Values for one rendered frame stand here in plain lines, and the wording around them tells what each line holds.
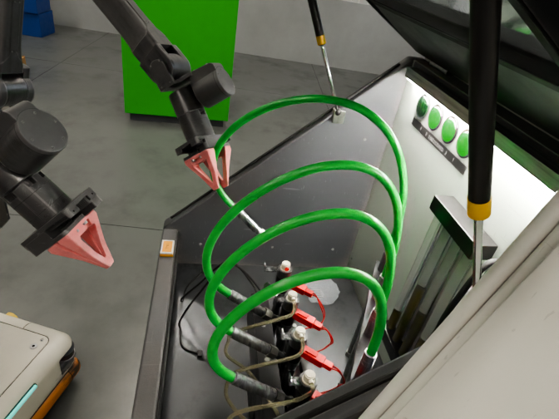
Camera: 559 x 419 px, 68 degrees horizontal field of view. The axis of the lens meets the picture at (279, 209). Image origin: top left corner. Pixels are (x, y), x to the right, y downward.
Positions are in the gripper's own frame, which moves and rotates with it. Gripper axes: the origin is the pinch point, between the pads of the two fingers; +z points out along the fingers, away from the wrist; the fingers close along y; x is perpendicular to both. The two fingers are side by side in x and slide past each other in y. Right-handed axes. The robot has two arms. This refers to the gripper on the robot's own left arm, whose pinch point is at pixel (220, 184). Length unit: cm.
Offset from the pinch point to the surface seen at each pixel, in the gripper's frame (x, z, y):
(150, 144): 209, -85, 187
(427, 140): -34.3, 7.4, 25.2
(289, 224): -23.6, 11.4, -18.7
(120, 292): 140, 17, 63
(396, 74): -31.5, -9.3, 34.1
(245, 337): -6.6, 25.9, -16.1
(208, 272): -4.0, 14.3, -15.7
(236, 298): -3.4, 20.4, -11.3
